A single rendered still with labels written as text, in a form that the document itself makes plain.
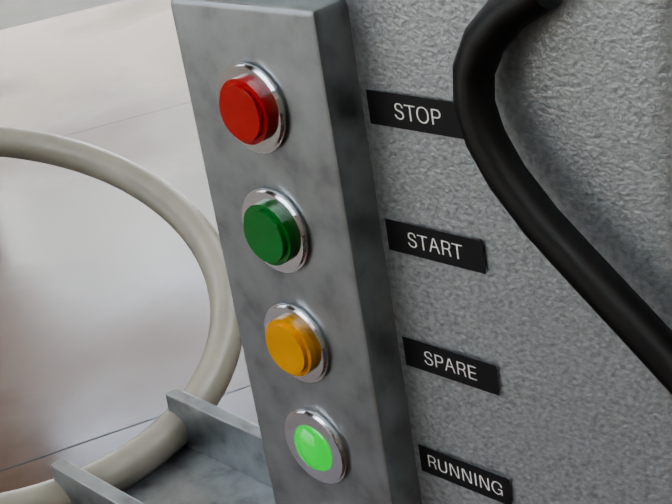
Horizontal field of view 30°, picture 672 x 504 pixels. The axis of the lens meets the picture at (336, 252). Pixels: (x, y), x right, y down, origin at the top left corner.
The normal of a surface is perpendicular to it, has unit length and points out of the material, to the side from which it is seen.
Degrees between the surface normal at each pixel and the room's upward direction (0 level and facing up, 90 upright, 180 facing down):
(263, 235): 90
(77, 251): 0
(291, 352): 90
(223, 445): 90
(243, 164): 90
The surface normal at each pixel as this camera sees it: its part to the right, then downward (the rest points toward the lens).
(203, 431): -0.68, 0.40
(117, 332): -0.15, -0.90
